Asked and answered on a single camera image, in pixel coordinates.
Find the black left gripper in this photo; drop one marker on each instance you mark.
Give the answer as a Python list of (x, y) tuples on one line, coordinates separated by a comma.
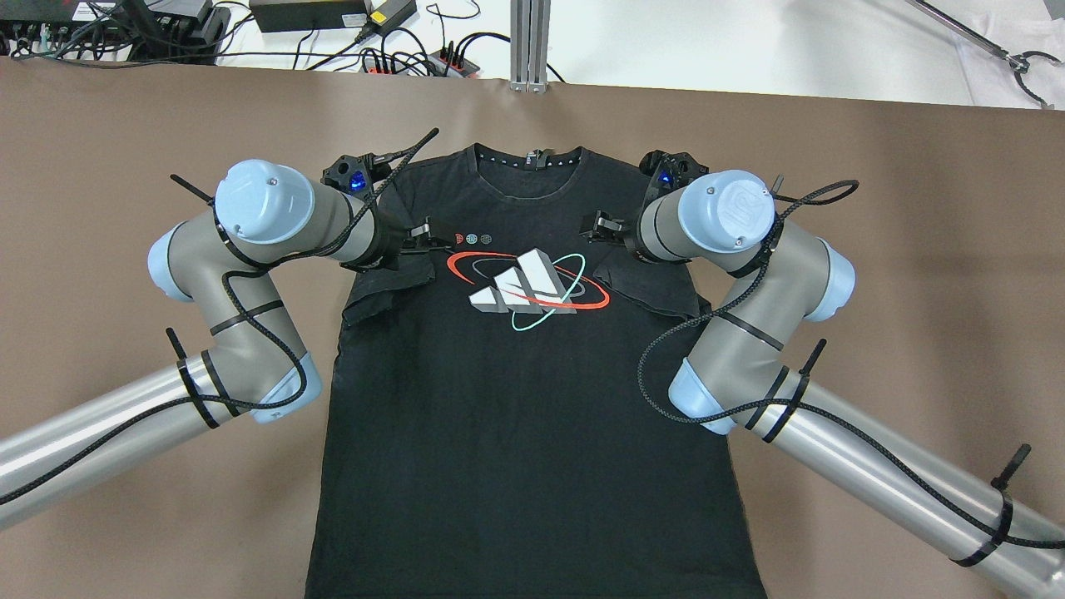
[(391, 246)]

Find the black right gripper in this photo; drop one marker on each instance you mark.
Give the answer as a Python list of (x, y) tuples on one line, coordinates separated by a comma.
[(626, 233)]

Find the black printed t-shirt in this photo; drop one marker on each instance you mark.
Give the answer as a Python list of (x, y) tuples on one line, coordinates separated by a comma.
[(488, 435)]

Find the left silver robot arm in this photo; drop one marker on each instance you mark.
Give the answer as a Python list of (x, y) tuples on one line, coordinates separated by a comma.
[(260, 216)]

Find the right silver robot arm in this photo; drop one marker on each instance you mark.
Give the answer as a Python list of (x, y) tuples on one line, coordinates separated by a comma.
[(733, 376)]

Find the black power adapter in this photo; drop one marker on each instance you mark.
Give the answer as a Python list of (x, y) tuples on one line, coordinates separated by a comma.
[(297, 16)]

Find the black electronics box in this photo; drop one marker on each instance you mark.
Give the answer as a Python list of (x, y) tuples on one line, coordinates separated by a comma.
[(188, 32)]

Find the metal grabber tool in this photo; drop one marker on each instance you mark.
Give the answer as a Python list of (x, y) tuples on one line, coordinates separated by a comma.
[(1019, 63)]

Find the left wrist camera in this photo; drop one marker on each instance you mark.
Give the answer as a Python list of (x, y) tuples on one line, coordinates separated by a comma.
[(356, 176)]

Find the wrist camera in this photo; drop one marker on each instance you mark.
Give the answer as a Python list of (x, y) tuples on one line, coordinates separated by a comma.
[(669, 172), (356, 176)]

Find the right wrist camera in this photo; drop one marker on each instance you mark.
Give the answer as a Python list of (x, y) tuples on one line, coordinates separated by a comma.
[(669, 172)]

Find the aluminium post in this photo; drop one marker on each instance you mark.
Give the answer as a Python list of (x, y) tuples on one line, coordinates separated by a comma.
[(529, 32)]

